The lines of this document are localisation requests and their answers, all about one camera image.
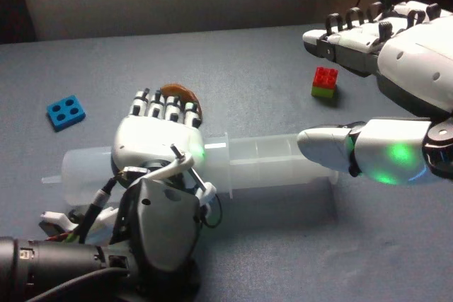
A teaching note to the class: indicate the red toy brick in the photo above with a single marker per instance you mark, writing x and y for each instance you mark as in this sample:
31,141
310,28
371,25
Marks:
325,75

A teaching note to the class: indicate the green toy brick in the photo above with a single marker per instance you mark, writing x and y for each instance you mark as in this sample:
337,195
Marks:
322,92

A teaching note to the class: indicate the large translucent plastic syringe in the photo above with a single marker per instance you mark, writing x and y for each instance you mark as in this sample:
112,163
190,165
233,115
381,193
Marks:
255,160

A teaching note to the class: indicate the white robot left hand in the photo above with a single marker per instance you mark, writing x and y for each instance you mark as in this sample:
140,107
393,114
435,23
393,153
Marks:
152,139

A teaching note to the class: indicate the blue four-hole block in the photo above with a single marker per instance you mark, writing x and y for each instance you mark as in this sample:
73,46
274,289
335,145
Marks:
66,111

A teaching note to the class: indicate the grey table cloth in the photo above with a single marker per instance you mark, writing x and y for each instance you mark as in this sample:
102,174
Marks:
283,252

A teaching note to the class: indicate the brown toy croissant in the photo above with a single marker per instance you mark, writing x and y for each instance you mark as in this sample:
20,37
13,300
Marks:
177,90

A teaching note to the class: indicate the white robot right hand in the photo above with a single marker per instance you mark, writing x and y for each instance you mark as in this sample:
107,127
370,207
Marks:
410,58

